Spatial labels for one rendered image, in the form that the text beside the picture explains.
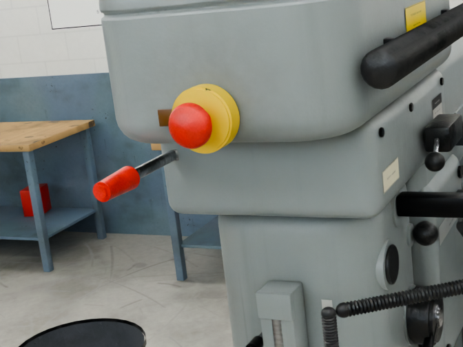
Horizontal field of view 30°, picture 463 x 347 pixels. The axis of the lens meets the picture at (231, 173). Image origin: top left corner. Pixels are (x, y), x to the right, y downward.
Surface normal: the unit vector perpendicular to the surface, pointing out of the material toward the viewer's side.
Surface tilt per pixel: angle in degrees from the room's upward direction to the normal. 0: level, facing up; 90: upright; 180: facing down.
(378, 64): 90
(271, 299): 90
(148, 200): 90
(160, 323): 0
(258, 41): 90
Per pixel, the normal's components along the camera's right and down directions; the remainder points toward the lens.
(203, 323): -0.11, -0.96
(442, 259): 0.90, 0.00
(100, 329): -0.11, 0.19
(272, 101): -0.42, 0.27
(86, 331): 0.11, 0.17
